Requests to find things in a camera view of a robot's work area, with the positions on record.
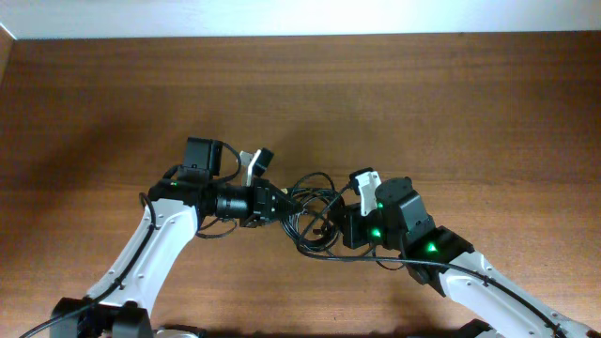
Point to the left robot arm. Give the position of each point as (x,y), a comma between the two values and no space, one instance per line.
(120,303)

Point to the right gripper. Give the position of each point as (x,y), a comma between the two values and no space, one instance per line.
(350,223)

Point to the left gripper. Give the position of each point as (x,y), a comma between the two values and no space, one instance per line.
(262,192)

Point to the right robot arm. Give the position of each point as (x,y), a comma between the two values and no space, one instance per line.
(392,215)

